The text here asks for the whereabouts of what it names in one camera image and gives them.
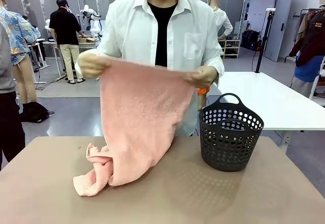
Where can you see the person's right hand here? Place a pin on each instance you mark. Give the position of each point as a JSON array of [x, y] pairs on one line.
[[92, 65]]

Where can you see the person's left hand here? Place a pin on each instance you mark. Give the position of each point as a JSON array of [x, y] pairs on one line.
[[205, 76]]

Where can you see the pink terry towel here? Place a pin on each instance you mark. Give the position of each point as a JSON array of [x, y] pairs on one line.
[[142, 107]]

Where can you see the person's left forearm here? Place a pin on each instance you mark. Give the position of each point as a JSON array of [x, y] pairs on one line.
[[215, 61]]

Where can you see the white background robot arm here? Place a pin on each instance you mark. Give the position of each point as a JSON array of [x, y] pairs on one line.
[[94, 18]]

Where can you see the person's right forearm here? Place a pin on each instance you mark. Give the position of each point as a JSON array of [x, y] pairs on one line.
[[109, 43]]

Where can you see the cardboard box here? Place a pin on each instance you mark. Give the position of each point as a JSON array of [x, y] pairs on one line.
[[87, 39]]

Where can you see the low shelf with items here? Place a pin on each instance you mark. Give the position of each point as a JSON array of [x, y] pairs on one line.
[[229, 48]]

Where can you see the man in black shirt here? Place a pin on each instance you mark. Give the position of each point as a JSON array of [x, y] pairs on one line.
[[63, 28]]

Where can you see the white desk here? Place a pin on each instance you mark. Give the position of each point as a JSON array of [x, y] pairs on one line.
[[50, 43]]

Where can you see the person in white shirt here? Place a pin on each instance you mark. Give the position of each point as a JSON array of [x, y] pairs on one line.
[[132, 31]]

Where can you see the black luggage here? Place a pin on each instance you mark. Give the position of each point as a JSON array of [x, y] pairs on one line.
[[250, 39]]

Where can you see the mannequin in white top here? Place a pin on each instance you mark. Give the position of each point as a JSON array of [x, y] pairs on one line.
[[223, 18]]

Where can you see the black tripod pole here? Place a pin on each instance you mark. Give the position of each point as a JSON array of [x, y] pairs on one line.
[[262, 46]]

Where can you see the white table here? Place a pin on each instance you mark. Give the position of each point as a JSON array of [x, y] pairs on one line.
[[266, 102]]

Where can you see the black bag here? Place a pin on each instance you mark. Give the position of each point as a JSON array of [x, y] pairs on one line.
[[33, 112]]

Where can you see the dark grey perforated laundry basket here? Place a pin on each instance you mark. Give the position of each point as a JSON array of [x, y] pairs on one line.
[[228, 153]]

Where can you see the mannequin in floral shirt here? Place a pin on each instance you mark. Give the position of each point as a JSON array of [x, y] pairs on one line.
[[15, 31]]

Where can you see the person in grey sweater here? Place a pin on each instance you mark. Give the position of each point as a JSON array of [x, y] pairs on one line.
[[5, 69]]

